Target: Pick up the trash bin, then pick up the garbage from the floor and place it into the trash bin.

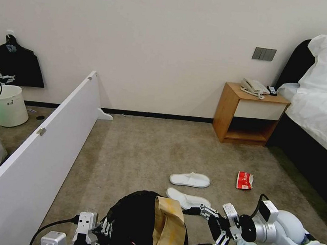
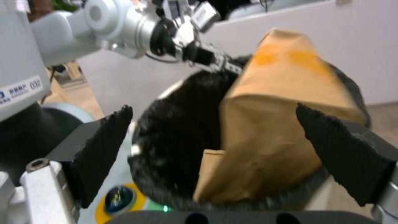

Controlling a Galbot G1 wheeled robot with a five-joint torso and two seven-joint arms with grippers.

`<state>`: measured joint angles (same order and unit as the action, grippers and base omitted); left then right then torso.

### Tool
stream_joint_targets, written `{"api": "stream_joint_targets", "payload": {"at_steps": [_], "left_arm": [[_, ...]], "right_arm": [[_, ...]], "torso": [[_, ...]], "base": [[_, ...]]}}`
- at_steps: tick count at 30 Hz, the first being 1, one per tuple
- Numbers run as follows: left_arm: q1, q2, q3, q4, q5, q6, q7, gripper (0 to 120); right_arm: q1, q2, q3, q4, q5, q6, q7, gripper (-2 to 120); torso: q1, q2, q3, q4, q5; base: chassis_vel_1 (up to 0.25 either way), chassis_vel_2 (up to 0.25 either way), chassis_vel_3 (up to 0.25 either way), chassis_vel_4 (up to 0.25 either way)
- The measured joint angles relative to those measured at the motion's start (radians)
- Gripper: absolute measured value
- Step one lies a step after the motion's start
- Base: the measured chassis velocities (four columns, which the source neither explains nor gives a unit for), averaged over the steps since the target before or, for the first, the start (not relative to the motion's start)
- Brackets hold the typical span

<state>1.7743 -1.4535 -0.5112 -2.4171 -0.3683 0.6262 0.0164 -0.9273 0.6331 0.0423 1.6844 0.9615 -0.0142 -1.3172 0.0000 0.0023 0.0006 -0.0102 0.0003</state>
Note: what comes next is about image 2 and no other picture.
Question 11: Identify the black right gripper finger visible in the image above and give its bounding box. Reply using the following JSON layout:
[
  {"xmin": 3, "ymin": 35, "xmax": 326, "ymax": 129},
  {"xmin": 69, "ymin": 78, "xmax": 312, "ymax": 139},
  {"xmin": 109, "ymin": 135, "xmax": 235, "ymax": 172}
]
[
  {"xmin": 19, "ymin": 105, "xmax": 134, "ymax": 224},
  {"xmin": 295, "ymin": 102, "xmax": 398, "ymax": 224}
]

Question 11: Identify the silver-barred right gripper finger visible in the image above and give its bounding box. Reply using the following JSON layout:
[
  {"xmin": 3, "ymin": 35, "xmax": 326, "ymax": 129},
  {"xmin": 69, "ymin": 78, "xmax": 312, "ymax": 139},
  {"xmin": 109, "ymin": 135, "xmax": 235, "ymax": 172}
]
[{"xmin": 214, "ymin": 55, "xmax": 246, "ymax": 75}]

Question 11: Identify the brown paper bag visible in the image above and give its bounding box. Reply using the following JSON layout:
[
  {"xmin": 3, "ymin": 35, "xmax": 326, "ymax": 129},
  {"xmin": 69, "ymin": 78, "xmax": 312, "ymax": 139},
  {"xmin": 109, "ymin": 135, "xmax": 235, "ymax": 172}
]
[{"xmin": 192, "ymin": 28, "xmax": 367, "ymax": 206}]

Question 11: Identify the trash bin with black liner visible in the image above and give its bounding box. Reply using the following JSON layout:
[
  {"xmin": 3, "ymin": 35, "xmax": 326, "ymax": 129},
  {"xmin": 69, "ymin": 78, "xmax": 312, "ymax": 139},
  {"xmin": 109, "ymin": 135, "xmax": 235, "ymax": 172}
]
[{"xmin": 126, "ymin": 54, "xmax": 371, "ymax": 212}]

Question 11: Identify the white robot torso shell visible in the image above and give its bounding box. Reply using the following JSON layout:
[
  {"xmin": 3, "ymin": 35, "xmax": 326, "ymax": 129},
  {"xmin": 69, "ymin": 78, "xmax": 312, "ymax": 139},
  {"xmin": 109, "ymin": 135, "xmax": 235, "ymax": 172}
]
[{"xmin": 0, "ymin": 0, "xmax": 175, "ymax": 224}]

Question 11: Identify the wooden furniture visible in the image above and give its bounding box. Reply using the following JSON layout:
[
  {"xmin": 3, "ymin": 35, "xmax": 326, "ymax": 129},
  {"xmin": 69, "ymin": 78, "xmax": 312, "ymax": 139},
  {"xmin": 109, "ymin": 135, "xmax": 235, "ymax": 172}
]
[{"xmin": 46, "ymin": 59, "xmax": 105, "ymax": 122}]

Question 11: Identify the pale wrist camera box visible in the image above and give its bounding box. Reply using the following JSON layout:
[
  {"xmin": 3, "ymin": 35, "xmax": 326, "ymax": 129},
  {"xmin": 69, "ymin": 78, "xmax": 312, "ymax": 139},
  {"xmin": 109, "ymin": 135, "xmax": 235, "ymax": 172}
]
[{"xmin": 189, "ymin": 2, "xmax": 222, "ymax": 33}]

